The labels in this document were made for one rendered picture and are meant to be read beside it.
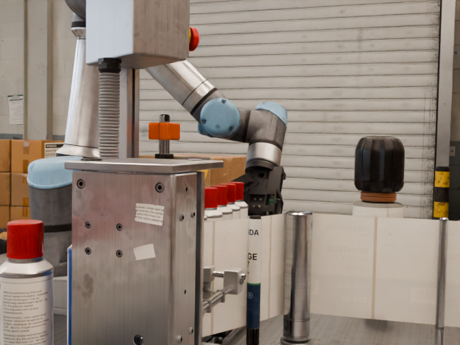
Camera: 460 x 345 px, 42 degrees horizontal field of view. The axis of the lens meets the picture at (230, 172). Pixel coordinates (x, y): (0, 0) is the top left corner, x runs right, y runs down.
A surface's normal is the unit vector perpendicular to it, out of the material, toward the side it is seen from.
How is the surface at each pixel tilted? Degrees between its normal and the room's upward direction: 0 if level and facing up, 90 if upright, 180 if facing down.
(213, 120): 89
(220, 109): 89
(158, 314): 90
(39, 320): 90
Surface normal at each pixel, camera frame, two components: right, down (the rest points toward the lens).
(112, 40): -0.81, 0.01
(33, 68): -0.33, 0.04
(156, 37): 0.59, 0.05
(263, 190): -0.27, -0.46
